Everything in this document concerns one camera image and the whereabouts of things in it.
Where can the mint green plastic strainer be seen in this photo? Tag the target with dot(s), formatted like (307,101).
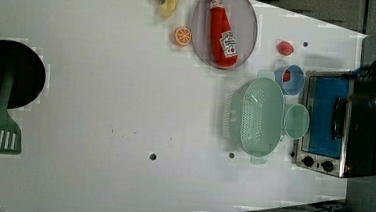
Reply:
(254,117)

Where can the red ketchup bottle toy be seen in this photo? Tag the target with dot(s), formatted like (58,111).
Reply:
(223,41)

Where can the orange slice toy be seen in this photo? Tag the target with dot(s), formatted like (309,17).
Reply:
(182,36)

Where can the red strawberry toy in bowl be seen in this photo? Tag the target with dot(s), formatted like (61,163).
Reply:
(286,76)

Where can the grey round plate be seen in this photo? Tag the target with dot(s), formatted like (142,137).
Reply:
(242,18)

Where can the small mint green bowl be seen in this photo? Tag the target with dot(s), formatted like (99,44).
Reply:
(295,121)

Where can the blue plastic bowl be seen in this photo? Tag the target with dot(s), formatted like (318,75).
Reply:
(296,83)

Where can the red strawberry toy on table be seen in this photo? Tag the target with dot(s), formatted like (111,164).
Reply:
(285,48)

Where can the silver black toaster oven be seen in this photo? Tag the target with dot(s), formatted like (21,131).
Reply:
(341,139)

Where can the green slotted spatula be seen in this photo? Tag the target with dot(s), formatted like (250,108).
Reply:
(10,132)

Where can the black frying pan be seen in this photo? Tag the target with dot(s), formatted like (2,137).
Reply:
(26,69)

